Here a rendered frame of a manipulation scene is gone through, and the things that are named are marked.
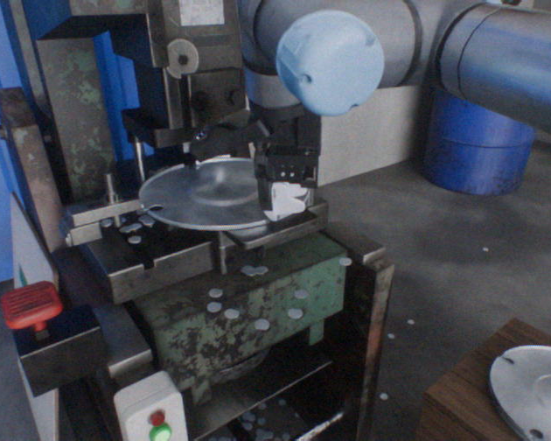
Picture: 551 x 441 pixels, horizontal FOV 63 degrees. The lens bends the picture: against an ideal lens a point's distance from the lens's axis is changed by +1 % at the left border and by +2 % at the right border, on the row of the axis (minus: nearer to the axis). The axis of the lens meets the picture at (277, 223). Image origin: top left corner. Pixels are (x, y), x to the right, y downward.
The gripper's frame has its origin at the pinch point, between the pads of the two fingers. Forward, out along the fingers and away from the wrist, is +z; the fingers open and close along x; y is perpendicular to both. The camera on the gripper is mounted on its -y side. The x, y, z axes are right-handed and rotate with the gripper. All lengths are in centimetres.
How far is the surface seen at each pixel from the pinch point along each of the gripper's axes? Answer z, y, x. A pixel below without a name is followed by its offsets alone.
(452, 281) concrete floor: 108, 61, 71
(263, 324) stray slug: 11.4, 0.1, -12.3
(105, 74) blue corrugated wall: 38, -81, 105
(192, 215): 1.2, -12.0, -0.4
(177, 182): 5.2, -18.7, 11.2
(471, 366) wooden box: 48, 42, 3
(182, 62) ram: -15.8, -14.3, 14.6
